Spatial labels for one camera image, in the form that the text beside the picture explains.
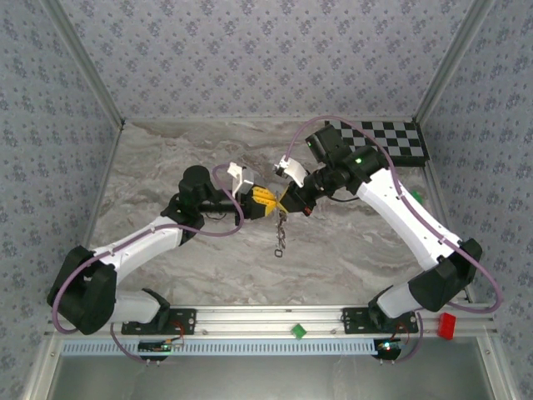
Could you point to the aluminium back rail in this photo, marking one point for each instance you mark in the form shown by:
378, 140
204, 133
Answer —
250, 120

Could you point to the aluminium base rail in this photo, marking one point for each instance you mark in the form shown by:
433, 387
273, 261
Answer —
258, 318

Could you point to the aluminium side rail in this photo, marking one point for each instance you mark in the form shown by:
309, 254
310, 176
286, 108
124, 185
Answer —
103, 187
437, 191

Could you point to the black grey chessboard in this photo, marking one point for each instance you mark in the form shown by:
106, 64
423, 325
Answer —
399, 141

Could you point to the green toy brick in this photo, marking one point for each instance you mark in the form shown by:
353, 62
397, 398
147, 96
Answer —
416, 196

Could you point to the black square loop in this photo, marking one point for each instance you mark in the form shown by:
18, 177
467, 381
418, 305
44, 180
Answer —
274, 253

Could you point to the small circuit board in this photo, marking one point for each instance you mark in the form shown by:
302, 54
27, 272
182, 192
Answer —
389, 346
154, 346

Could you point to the aluminium corner post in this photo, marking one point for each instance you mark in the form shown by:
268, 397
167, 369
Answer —
450, 62
86, 62

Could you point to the red square toy brick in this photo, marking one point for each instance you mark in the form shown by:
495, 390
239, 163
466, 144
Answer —
446, 325

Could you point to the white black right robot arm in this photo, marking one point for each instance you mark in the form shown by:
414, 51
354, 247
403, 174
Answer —
408, 221

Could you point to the steel front panel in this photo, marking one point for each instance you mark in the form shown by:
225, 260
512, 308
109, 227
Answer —
270, 379

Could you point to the small green block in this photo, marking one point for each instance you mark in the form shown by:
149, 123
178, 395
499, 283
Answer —
299, 331

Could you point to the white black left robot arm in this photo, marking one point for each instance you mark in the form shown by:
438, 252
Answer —
133, 246

